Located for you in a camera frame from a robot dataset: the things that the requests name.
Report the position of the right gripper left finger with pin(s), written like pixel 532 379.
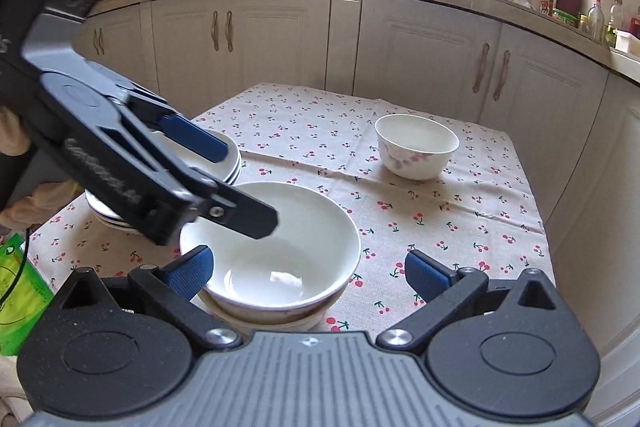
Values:
pixel 166 293

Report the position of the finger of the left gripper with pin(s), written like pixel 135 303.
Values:
pixel 197 140
pixel 239 212

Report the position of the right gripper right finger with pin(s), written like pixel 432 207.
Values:
pixel 449 295

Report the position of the stained large white plate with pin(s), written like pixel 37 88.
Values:
pixel 107 211

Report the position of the pink flower white bowl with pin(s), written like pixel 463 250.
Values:
pixel 413 147

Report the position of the small deep white plate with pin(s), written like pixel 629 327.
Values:
pixel 174 146

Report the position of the gloved left hand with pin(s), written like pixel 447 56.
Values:
pixel 33 187

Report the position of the cherry print tablecloth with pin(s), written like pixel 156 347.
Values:
pixel 479 213

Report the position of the green package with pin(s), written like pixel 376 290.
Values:
pixel 24 296

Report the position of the white plastic tray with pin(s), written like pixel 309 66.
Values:
pixel 628 43

